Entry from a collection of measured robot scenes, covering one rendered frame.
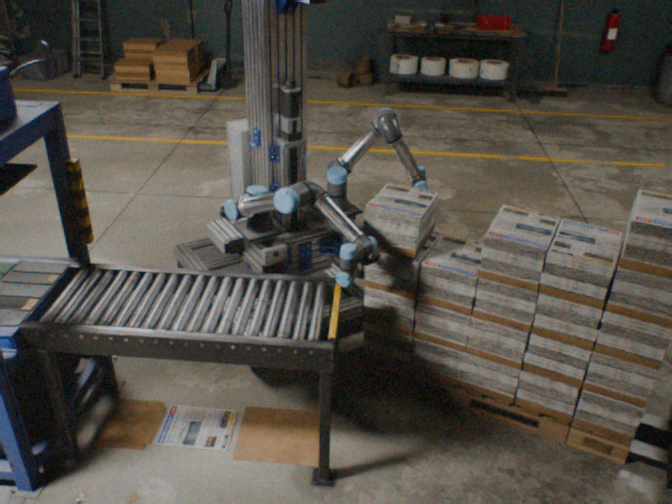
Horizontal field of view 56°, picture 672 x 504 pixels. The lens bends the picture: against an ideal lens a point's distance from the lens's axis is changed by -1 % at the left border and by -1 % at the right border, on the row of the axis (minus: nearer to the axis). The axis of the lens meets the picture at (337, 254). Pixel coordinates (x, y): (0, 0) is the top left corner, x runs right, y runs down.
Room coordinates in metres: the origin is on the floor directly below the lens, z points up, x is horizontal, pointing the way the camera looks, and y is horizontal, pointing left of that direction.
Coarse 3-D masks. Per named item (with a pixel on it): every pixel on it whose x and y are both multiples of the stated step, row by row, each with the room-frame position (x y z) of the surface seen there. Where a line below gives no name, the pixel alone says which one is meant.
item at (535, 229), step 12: (504, 216) 2.77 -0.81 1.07; (516, 216) 2.78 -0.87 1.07; (528, 216) 2.78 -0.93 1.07; (540, 216) 2.79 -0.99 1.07; (552, 216) 2.79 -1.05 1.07; (492, 228) 2.63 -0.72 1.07; (504, 228) 2.64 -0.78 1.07; (516, 228) 2.65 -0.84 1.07; (528, 228) 2.65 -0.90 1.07; (540, 228) 2.66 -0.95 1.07; (552, 228) 2.66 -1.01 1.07; (516, 240) 2.53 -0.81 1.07; (528, 240) 2.53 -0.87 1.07; (540, 240) 2.54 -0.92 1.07
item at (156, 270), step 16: (128, 272) 2.60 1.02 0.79; (144, 272) 2.60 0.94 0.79; (160, 272) 2.59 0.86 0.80; (176, 272) 2.59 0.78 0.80; (192, 272) 2.60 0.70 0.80; (208, 272) 2.60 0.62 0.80; (224, 272) 2.61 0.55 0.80; (240, 272) 2.61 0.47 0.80; (176, 288) 2.59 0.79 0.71; (272, 288) 2.56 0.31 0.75; (288, 288) 2.55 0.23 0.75
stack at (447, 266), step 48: (432, 240) 2.94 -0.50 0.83; (432, 288) 2.67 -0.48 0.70; (480, 288) 2.57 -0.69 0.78; (384, 336) 2.77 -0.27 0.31; (480, 336) 2.54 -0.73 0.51; (528, 336) 2.48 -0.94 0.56; (576, 336) 2.36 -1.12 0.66; (432, 384) 2.64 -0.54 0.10; (480, 384) 2.53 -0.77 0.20; (528, 384) 2.43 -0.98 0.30
